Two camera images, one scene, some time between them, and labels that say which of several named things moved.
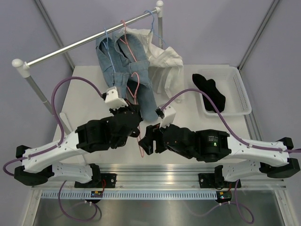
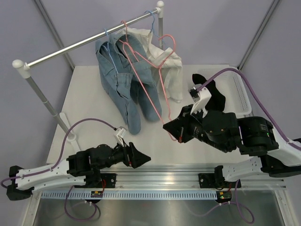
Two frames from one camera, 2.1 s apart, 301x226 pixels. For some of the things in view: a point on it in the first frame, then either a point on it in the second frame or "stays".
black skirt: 208,86 stays
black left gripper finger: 147,142 -> 176,128
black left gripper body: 122,109 -> 120,155
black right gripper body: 161,146 -> 193,129
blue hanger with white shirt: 152,29 stays
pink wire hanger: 134,97 -> 163,82
